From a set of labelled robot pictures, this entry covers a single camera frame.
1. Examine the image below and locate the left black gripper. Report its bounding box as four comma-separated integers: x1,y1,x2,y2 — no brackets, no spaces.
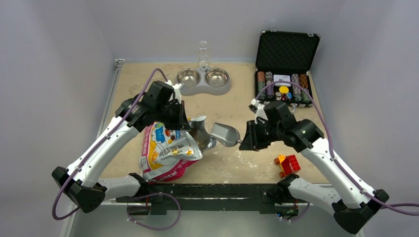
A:
155,100,191,131

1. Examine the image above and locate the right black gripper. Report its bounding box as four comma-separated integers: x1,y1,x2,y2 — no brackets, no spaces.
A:
240,118,283,149

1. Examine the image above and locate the metal food scoop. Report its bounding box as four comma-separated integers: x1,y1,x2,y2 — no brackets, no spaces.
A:
210,122,242,147

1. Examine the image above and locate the pet food bag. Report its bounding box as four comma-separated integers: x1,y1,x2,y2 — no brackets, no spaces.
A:
139,116,216,183

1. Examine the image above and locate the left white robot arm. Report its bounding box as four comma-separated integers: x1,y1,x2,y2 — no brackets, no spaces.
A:
51,81,190,213

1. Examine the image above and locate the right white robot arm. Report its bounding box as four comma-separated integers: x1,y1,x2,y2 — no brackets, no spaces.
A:
239,99,389,235

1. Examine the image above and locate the grey double pet bowl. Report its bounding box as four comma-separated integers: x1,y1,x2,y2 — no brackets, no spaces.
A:
175,68,231,96

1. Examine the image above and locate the red yellow toy block car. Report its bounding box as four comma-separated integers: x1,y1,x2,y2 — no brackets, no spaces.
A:
274,155,301,178

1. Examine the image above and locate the clear water bottle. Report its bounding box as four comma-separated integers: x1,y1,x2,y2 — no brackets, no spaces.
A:
198,40,209,72

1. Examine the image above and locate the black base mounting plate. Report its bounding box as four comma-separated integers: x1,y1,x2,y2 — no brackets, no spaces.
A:
116,183,310,216

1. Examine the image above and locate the black poker chip case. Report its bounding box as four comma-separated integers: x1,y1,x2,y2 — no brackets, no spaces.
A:
254,30,321,108

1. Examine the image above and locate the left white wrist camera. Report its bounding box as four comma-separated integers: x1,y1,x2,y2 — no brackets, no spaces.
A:
171,83,183,102

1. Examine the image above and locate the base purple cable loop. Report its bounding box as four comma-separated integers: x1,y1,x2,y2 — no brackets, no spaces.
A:
126,192,182,231

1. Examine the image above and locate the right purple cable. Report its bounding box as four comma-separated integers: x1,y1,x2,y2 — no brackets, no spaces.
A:
255,80,419,217

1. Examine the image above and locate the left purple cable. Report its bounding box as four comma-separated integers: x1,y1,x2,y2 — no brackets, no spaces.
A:
51,68,169,221

